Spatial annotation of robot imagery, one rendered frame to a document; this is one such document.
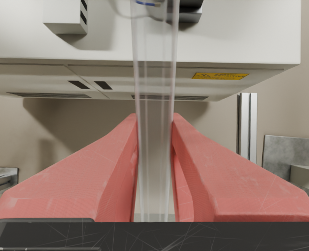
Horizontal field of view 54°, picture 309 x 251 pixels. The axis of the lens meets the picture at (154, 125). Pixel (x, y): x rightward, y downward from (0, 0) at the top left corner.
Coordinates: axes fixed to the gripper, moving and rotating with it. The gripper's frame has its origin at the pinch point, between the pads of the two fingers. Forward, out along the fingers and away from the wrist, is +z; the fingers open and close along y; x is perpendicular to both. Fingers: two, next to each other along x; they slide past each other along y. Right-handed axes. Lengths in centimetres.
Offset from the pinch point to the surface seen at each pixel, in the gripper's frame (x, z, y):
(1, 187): 66, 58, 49
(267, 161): 63, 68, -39
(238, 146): 41, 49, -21
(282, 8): 4.3, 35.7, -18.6
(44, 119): 52, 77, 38
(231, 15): 5.1, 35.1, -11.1
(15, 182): 69, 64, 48
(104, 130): 56, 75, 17
